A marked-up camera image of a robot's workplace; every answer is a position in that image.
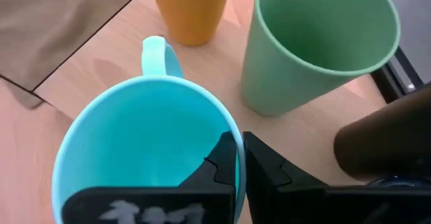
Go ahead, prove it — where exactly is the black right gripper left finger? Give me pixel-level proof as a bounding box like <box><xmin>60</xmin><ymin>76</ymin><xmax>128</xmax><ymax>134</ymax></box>
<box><xmin>61</xmin><ymin>131</ymin><xmax>238</xmax><ymax>224</ymax></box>

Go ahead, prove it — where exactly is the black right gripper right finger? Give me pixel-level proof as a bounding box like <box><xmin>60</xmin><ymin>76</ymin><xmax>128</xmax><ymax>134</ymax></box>
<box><xmin>242</xmin><ymin>131</ymin><xmax>431</xmax><ymax>224</ymax></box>

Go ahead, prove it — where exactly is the teal plastic mug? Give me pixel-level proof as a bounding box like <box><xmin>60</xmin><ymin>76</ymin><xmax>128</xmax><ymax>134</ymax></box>
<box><xmin>51</xmin><ymin>35</ymin><xmax>246</xmax><ymax>224</ymax></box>

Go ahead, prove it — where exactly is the tall black cup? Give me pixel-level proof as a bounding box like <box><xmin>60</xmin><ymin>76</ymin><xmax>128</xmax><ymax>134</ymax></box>
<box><xmin>333</xmin><ymin>84</ymin><xmax>431</xmax><ymax>183</ymax></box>

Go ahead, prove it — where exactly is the tall green ribbed cup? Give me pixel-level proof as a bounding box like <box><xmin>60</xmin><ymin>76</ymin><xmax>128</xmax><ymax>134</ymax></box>
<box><xmin>240</xmin><ymin>0</ymin><xmax>401</xmax><ymax>117</ymax></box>

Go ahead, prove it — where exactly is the orange plastic cup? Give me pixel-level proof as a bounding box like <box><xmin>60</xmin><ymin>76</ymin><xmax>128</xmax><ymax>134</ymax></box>
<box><xmin>150</xmin><ymin>0</ymin><xmax>232</xmax><ymax>47</ymax></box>

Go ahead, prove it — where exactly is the beige cloth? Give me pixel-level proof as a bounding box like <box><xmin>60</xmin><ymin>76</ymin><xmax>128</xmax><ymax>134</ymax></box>
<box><xmin>0</xmin><ymin>0</ymin><xmax>149</xmax><ymax>110</ymax></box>

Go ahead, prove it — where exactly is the black aluminium rig frame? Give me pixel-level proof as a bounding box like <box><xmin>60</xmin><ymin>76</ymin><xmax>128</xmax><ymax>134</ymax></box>
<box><xmin>370</xmin><ymin>47</ymin><xmax>425</xmax><ymax>104</ymax></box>

